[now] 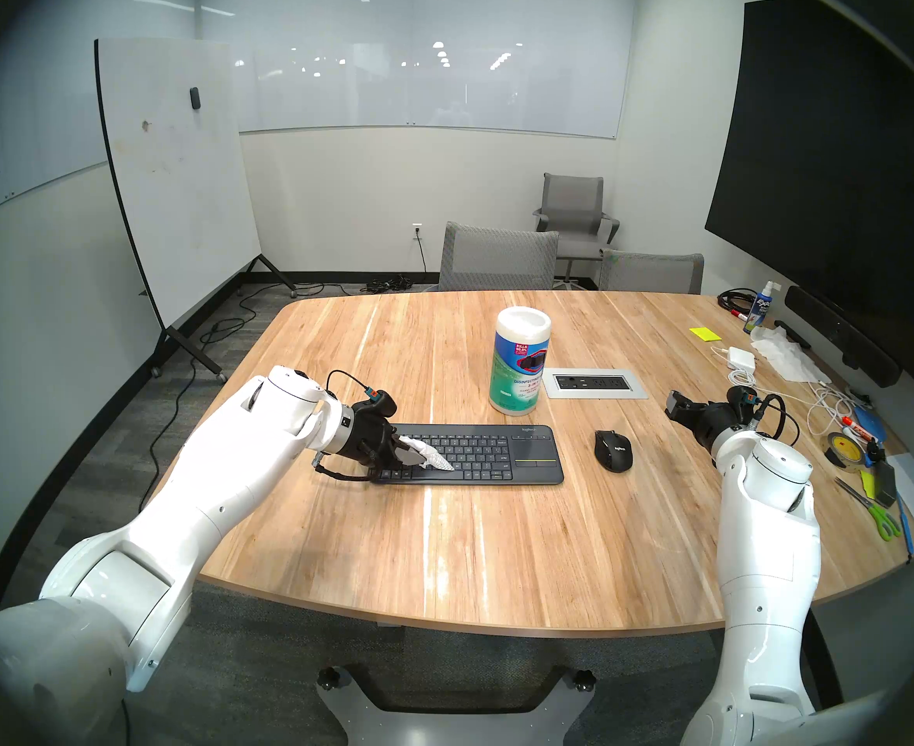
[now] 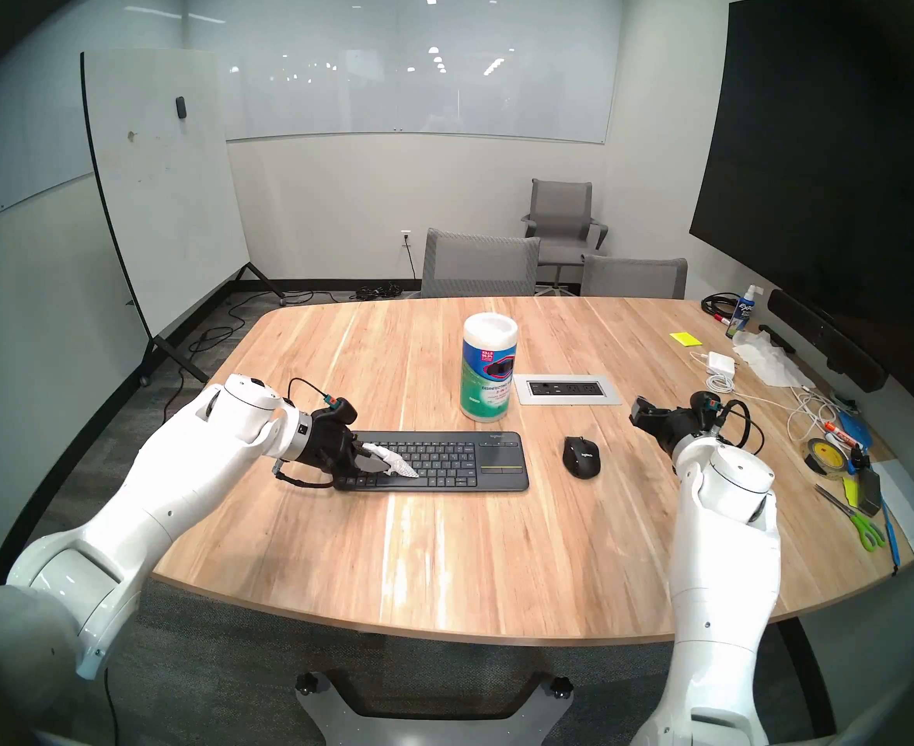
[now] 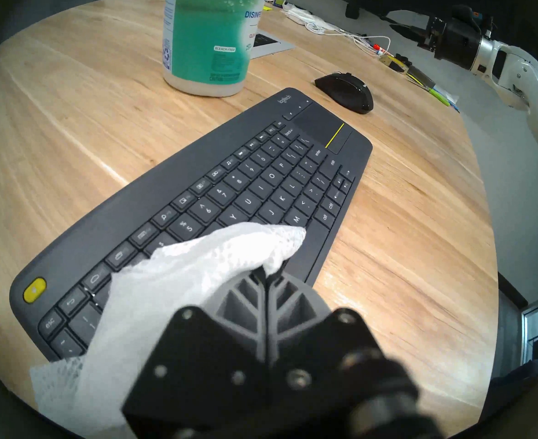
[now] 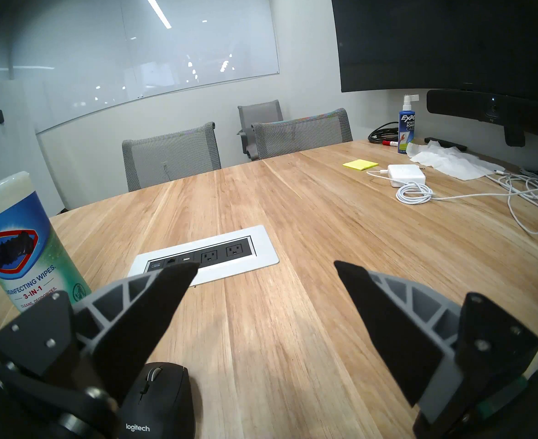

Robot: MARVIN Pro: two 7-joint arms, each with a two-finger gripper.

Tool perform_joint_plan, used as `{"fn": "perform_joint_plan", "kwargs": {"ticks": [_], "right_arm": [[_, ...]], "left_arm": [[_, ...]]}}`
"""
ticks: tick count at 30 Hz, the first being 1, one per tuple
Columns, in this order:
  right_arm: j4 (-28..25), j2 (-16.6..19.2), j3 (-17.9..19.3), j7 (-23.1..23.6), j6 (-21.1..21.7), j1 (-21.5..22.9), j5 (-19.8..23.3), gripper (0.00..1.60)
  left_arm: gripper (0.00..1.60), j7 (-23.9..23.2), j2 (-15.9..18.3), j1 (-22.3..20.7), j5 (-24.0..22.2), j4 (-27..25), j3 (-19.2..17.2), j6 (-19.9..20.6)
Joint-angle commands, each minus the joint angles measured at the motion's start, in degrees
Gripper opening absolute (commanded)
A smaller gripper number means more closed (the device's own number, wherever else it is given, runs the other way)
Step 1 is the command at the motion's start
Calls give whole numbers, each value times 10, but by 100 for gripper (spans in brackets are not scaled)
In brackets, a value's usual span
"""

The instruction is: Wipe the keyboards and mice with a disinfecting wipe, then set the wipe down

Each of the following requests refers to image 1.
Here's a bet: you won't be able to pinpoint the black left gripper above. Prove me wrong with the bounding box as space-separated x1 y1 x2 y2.
343 406 434 475

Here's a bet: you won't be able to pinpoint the crumpled white tissue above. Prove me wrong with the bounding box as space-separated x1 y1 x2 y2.
751 326 832 384

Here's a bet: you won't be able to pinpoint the blue flat packet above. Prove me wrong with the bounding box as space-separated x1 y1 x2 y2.
853 405 890 442

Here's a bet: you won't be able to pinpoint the glass wall whiteboard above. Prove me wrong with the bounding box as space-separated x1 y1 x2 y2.
197 0 629 139

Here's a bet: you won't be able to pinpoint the large black TV screen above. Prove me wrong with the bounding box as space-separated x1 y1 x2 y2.
704 0 914 364

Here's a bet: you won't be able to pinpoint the blue whiteboard cleaner spray bottle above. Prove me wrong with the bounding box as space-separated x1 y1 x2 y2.
744 280 780 335

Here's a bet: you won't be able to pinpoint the yellow tape roll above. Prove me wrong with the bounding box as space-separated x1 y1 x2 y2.
825 431 870 473

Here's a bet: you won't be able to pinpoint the black Logitech keyboard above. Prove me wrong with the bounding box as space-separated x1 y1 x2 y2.
370 424 565 486

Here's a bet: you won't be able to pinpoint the green handled scissors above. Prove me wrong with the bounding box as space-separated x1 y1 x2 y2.
834 476 902 542

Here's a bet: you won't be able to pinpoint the mobile whiteboard on stand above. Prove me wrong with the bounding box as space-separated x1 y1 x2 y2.
94 37 298 384

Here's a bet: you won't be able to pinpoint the disinfecting wipes canister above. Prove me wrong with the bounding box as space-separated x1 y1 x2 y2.
489 306 553 417

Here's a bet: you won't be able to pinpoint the grey office chair with armrests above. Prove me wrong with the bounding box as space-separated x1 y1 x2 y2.
533 173 621 290

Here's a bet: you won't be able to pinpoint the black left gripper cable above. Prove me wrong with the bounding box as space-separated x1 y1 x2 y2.
311 451 372 483

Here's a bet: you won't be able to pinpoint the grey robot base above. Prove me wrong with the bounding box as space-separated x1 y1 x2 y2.
317 665 596 746

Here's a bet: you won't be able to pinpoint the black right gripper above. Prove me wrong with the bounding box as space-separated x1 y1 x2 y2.
665 391 744 451

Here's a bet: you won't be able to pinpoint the white disinfecting wipe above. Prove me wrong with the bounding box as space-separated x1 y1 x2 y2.
399 435 455 473

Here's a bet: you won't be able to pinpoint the black Logitech mouse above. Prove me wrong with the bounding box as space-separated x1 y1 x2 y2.
594 430 633 473

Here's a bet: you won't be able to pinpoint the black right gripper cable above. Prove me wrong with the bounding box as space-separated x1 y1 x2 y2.
752 393 802 450

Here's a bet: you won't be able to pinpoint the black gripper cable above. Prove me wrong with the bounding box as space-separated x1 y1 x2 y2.
752 393 802 450
311 451 372 483

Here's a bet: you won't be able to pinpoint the white table power outlet panel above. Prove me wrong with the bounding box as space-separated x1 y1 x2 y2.
542 368 649 400

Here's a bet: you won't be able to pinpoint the grey mesh office chair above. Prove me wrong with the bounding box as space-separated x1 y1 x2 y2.
598 249 705 295
438 221 560 292

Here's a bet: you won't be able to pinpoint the black video conference bar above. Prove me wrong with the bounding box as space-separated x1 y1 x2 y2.
783 284 903 389

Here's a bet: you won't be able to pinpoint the wall board with writing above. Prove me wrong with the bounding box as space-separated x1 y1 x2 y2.
0 92 112 232

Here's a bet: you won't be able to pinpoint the black and yellow box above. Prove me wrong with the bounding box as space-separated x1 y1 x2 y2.
861 458 899 509

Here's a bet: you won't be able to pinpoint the black table leg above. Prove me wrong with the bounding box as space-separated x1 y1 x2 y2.
801 608 848 710

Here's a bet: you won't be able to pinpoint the white charger cable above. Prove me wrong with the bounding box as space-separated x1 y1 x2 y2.
710 347 859 437

